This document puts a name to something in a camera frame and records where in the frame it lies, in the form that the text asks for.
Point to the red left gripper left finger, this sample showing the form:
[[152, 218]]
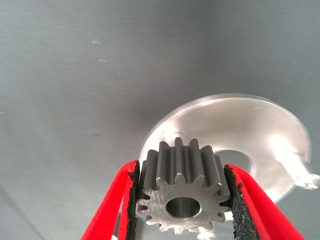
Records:
[[107, 212]]

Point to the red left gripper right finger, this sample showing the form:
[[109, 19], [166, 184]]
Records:
[[262, 215]]

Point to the steel planetary gear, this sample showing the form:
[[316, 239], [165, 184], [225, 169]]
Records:
[[155, 202]]

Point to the white round peg plate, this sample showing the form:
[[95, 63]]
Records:
[[225, 125]]

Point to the dark table cloth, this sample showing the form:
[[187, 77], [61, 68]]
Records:
[[75, 100]]

